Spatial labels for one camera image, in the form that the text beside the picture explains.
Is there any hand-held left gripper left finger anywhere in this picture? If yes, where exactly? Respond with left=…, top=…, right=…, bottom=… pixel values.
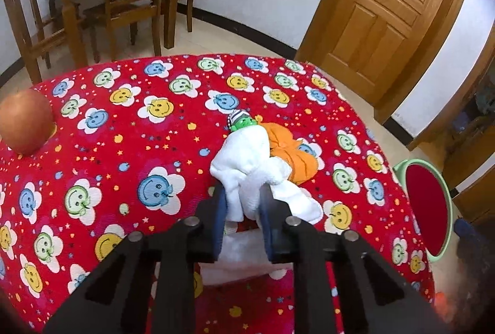
left=42, top=185, right=229, bottom=334

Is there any wooden panel door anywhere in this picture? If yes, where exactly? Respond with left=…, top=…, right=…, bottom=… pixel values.
left=320, top=0, right=456, bottom=95

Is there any red apple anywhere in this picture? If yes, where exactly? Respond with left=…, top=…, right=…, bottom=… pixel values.
left=0, top=89, right=54, bottom=156

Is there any red flower-print tablecloth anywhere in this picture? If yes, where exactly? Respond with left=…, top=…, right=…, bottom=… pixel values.
left=0, top=53, right=436, bottom=334

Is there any red bin with green rim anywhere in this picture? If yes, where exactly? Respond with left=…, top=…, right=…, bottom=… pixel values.
left=392, top=159, right=454, bottom=264

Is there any wooden ladder-back chair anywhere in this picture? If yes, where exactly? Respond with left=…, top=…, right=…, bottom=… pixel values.
left=1, top=0, right=67, bottom=85
left=22, top=0, right=62, bottom=70

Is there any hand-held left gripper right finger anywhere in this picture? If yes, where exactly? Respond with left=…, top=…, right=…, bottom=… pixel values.
left=259, top=185, right=453, bottom=334

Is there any green toy with striped hat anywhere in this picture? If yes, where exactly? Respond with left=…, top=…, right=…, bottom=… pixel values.
left=227, top=109, right=260, bottom=133

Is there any white tissue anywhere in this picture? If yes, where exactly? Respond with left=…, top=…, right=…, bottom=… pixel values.
left=210, top=125, right=323, bottom=225

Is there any orange cloth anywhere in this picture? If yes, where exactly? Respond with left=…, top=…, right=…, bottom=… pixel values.
left=266, top=122, right=320, bottom=186

